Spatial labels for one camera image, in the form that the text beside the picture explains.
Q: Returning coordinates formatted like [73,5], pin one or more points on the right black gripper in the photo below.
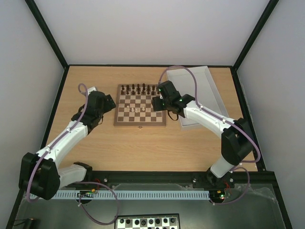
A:
[157,103]

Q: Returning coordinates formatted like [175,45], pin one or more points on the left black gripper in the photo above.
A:
[108,106]

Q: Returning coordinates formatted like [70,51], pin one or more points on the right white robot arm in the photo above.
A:
[236,139]

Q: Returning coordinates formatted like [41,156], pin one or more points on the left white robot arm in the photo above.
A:
[40,174]

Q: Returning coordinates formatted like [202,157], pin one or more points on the wooden chess board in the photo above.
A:
[137,96]

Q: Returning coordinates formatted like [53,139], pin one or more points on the printed checker calibration board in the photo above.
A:
[151,221]

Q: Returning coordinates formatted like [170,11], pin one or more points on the white cardboard box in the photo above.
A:
[198,81]

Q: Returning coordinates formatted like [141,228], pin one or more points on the black aluminium rail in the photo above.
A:
[196,179]

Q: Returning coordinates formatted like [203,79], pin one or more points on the light blue cable duct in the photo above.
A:
[133,195]

